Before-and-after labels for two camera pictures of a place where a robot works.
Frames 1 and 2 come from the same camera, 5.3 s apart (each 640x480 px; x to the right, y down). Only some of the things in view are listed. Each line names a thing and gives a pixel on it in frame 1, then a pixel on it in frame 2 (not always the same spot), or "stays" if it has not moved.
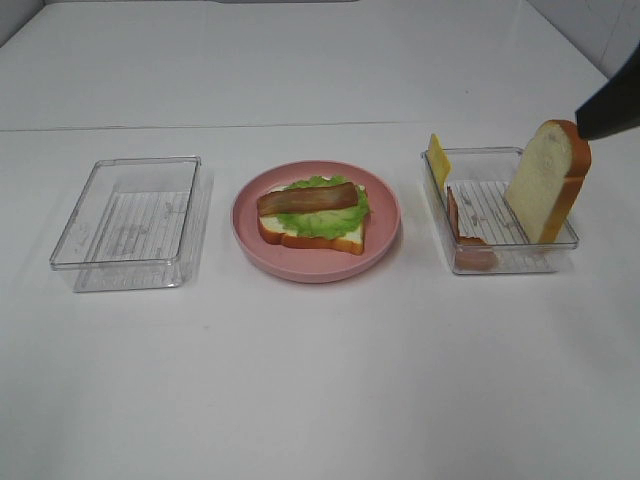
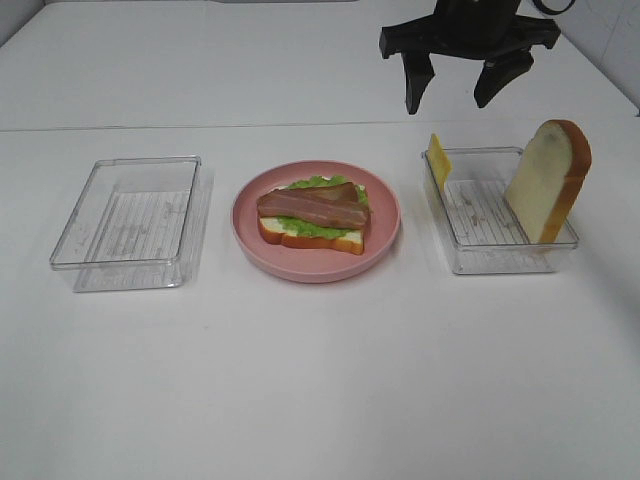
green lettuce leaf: [330, 222] stays
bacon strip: [471, 252] → [318, 211]
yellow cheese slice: [439, 163] stays
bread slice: [548, 179] stays
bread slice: [273, 230] stays
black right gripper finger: [614, 106] → [497, 72]
